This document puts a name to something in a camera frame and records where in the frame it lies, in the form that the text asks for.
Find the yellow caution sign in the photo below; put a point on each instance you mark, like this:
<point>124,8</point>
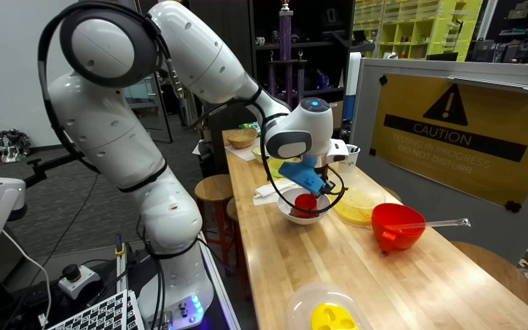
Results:
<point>458,140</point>

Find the emergency stop button box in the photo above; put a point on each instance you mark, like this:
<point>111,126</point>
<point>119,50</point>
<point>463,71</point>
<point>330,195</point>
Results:
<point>77,278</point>

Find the round wooden stool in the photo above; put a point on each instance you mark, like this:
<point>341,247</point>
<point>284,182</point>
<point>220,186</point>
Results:
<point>495,269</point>
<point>231,210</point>
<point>212,186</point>

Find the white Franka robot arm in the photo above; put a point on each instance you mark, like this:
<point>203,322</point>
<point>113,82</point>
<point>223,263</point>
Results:
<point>110,135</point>

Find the clear round lidded container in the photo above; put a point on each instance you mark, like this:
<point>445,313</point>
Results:
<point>300,305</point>

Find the clear plastic spoon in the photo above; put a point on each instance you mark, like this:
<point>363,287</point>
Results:
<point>447,223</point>

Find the aluminium frame rail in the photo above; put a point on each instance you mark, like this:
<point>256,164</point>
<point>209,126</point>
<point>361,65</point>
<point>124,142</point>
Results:
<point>220,294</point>

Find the purple pole trophy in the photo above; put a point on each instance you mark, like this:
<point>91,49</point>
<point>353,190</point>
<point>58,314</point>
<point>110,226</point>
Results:
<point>284,56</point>

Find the clear container yellow contents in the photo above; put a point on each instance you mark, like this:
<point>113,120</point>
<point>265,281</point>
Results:
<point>357,208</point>

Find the checkerboard calibration board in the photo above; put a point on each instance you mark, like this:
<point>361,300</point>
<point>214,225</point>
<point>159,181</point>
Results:
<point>99,314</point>

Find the black shelving unit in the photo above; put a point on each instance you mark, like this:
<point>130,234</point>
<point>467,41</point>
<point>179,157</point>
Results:
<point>319,38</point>

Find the gray partition panel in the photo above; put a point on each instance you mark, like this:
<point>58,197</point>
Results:
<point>434,221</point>

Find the white paper cup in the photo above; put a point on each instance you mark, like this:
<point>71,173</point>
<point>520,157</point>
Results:
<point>353,159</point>

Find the white paper towel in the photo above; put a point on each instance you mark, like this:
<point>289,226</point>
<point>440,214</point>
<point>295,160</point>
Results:
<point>264,195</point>

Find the white bowl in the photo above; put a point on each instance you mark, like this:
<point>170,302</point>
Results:
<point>287,214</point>

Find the small brown cardboard box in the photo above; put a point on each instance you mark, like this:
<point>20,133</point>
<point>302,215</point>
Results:
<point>335,113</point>

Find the yellow-green shelf unit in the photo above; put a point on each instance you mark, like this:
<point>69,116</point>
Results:
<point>416,28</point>

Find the white and blue tube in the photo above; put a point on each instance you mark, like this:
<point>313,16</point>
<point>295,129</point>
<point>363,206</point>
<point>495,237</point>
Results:
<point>350,80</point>

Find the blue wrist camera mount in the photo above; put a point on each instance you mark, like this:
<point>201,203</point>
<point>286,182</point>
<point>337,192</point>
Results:
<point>302,175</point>

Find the yellow-green plastic bowl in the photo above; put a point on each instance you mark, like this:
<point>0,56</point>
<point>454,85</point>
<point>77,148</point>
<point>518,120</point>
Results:
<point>275,168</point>

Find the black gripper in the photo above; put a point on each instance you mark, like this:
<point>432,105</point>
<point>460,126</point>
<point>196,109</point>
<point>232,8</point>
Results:
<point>320,186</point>

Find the yellow plastic piece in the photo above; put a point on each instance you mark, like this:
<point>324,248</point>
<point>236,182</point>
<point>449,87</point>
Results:
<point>331,318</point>

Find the red plastic cup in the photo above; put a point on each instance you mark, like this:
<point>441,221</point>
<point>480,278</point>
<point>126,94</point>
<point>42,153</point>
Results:
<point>397,223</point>

